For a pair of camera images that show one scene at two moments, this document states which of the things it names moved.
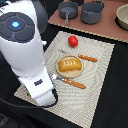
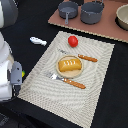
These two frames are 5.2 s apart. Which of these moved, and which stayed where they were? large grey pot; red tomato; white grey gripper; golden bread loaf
Moved: white grey gripper
Stayed: large grey pot; golden bread loaf; red tomato
